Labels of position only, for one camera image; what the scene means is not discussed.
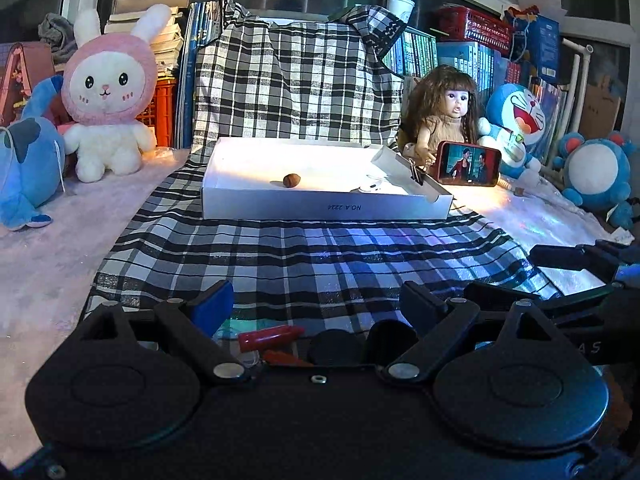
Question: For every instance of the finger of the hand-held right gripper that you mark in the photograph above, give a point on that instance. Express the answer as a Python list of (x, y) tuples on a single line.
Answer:
[(495, 294), (565, 256)]

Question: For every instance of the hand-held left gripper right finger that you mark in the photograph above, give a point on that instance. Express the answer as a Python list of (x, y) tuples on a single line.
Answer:
[(419, 306)]

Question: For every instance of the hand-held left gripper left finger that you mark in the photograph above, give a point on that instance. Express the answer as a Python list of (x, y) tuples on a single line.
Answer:
[(216, 306)]

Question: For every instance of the black round disc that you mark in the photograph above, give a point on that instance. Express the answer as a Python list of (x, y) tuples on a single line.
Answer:
[(334, 347)]

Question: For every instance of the white shallow cardboard box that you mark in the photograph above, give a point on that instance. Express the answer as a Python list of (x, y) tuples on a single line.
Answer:
[(240, 201)]

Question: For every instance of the iridescent snowflake table cover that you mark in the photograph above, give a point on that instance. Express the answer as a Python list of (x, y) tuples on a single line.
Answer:
[(530, 215)]

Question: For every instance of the red plastic tube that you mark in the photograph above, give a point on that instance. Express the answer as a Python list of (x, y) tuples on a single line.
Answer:
[(267, 338)]

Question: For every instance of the orange plastic piece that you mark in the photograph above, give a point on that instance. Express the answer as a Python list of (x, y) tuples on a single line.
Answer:
[(285, 358)]

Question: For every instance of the blue round mouse plush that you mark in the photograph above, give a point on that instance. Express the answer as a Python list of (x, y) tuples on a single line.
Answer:
[(595, 170)]

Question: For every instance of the black binder clip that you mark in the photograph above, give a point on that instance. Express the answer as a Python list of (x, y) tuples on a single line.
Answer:
[(416, 174)]

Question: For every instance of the red-cased smartphone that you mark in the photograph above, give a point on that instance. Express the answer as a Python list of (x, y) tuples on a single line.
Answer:
[(469, 164)]

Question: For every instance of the small brown nut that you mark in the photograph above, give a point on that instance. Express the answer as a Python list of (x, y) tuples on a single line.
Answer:
[(291, 180)]

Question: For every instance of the brown cardboard sheet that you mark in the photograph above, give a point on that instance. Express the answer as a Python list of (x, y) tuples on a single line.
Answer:
[(602, 107)]

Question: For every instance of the blue robot cat plush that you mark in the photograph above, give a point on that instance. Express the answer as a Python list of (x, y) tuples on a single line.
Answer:
[(515, 110)]

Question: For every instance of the pink fuzzy blanket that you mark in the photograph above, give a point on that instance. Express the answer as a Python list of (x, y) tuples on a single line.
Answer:
[(60, 270)]

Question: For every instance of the long-haired baby doll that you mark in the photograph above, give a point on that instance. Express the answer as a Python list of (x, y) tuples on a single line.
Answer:
[(450, 120)]

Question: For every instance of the white pipe rack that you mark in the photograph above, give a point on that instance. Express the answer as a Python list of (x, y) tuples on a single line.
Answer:
[(580, 75)]

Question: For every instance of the orange plastic crate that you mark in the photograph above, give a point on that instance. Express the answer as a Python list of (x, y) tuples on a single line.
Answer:
[(162, 105)]

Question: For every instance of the blue gift bag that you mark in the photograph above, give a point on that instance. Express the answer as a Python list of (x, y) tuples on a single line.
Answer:
[(542, 45)]

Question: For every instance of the shelf of blue-spined books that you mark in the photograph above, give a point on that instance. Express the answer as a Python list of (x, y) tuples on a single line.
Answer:
[(475, 62)]

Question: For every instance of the black white plaid cloth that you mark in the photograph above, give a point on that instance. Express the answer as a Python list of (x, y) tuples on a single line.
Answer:
[(300, 85)]

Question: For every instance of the blue whale plush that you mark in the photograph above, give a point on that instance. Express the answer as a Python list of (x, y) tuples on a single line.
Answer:
[(25, 160)]

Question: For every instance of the red plastic basket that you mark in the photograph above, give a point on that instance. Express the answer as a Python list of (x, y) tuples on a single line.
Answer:
[(480, 27)]

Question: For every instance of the pink white bunny plush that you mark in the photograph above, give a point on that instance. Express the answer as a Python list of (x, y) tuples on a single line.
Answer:
[(107, 85)]

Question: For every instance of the row of thin blue booklets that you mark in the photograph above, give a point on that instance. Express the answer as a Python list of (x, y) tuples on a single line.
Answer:
[(192, 60)]

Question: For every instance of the stack of white books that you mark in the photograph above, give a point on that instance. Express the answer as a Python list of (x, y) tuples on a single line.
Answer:
[(165, 35)]

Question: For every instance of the pink toy house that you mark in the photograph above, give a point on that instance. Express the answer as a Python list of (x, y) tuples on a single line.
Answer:
[(25, 75)]

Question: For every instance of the grey crumpled cloth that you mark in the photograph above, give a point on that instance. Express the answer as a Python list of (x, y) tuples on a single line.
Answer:
[(57, 35)]

